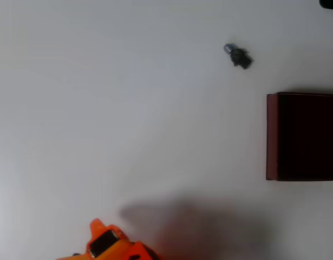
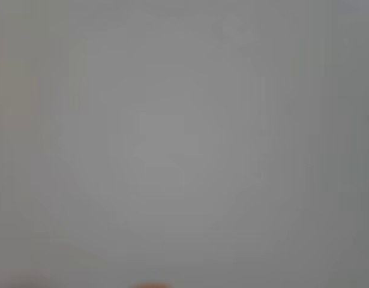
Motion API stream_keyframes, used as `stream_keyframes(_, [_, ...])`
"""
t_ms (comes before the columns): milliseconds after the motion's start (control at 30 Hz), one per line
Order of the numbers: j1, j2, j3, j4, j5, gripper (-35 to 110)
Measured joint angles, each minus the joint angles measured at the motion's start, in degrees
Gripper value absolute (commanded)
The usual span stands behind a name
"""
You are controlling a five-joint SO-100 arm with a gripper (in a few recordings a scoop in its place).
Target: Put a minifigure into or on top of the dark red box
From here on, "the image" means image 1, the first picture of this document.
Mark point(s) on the light orange gripper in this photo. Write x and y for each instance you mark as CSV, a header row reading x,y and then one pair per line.
x,y
102,240

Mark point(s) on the small grey black part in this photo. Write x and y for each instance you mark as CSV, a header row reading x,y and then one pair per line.
x,y
239,57

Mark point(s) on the dark red open box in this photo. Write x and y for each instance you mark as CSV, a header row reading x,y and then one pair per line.
x,y
307,138

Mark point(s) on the black object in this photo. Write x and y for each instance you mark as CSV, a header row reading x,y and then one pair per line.
x,y
330,3

